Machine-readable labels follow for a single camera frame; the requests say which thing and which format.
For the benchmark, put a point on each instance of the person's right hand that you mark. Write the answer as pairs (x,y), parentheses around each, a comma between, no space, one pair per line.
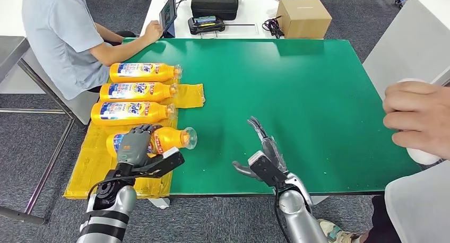
(153,32)

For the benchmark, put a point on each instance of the person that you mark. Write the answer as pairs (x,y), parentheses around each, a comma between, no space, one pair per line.
(59,41)

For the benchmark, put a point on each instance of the white table foot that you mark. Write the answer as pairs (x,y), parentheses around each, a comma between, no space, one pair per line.
(319,200)
(160,203)

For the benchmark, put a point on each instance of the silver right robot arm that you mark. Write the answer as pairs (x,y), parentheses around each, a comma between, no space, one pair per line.
(299,217)

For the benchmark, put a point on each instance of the brown cardboard box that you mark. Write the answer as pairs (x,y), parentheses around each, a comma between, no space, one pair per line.
(303,18)

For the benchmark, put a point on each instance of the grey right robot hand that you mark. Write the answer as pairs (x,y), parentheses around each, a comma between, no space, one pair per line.
(272,153)

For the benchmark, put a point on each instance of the white table with metal legs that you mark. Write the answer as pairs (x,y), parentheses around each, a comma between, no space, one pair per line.
(406,51)

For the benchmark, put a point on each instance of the person's shoe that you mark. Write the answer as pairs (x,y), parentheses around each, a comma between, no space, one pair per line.
(334,231)

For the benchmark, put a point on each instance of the black round disc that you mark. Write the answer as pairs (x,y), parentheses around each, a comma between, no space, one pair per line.
(423,158)

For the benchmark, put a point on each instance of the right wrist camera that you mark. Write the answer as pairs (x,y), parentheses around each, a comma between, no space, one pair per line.
(265,169)

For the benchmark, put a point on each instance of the black tablet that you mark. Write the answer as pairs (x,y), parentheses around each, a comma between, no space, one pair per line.
(168,13)

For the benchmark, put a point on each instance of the white bench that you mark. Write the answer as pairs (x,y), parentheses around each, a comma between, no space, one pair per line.
(81,111)

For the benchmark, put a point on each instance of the steel table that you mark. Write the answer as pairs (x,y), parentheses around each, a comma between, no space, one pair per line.
(10,55)

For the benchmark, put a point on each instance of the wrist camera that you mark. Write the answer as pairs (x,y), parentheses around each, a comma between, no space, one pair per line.
(168,162)
(265,169)

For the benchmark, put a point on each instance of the person's right forearm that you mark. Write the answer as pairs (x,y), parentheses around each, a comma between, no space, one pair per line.
(119,53)

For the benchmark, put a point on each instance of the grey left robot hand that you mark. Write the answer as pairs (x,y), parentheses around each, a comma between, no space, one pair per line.
(135,148)

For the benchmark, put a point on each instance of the black zip case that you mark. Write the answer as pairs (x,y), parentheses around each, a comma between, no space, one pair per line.
(215,4)

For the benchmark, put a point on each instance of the orange detergent bottle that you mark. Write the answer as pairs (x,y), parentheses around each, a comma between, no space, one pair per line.
(133,95)
(172,139)
(126,116)
(140,77)

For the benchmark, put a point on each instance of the black handheld controller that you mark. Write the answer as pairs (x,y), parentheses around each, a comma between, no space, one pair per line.
(206,25)

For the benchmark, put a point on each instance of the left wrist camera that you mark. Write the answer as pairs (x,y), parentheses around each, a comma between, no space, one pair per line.
(168,162)

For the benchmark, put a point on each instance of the person's left forearm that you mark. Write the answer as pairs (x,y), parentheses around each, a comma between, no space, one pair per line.
(107,34)

